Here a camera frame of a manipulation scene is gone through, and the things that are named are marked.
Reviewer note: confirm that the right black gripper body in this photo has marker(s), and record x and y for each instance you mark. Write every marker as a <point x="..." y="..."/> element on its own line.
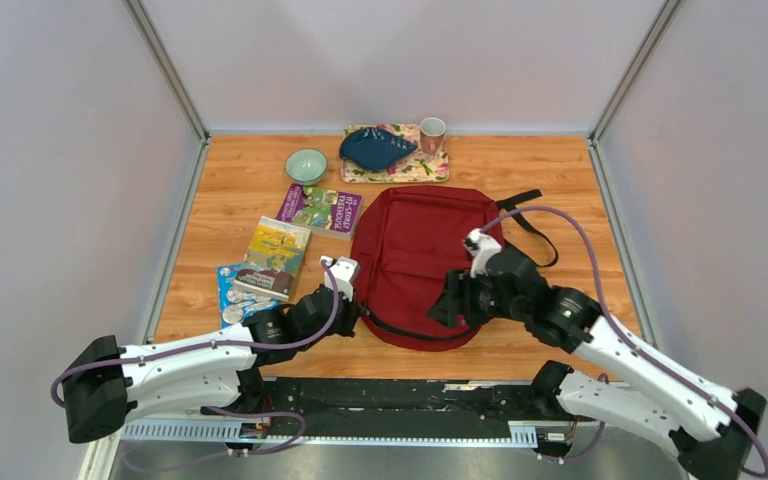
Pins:
<point x="479" y="303"/>

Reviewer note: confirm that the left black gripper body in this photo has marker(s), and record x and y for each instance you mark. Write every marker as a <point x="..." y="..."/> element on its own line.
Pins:
<point x="346" y="326"/>

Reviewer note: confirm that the yellow book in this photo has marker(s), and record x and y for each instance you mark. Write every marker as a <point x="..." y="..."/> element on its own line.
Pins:
<point x="273" y="259"/>

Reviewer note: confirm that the red backpack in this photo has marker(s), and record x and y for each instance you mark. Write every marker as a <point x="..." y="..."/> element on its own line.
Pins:
<point x="406" y="242"/>

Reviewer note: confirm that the purple treehouse book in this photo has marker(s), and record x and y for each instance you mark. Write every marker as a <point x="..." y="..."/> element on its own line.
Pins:
<point x="325" y="212"/>

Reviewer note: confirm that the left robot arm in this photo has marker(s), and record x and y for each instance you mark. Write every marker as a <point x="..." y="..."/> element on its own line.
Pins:
<point x="108" y="385"/>

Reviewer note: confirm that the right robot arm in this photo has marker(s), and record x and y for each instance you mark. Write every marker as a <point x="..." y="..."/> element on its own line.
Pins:
<point x="707" y="427"/>

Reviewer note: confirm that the blue comic book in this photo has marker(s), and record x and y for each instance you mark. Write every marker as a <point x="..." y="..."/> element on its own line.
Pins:
<point x="234" y="305"/>

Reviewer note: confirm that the floral tray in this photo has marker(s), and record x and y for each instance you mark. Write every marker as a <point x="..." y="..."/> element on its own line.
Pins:
<point x="417" y="167"/>

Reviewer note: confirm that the light green bowl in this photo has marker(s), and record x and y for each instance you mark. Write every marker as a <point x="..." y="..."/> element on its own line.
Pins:
<point x="306" y="166"/>

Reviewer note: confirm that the pink mug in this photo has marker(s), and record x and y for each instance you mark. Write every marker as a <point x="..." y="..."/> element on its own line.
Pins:
<point x="432" y="135"/>

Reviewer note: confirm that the dark blue leaf plate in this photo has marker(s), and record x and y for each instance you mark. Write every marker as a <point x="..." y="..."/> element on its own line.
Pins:
<point x="375" y="149"/>

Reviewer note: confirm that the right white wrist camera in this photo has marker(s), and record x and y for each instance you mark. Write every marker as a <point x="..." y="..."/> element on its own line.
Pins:
<point x="481" y="247"/>

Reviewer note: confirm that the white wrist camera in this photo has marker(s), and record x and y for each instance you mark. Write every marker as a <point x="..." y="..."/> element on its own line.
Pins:
<point x="339" y="274"/>
<point x="481" y="247"/>

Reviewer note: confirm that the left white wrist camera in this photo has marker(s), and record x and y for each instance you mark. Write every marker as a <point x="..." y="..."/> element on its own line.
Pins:
<point x="339" y="274"/>

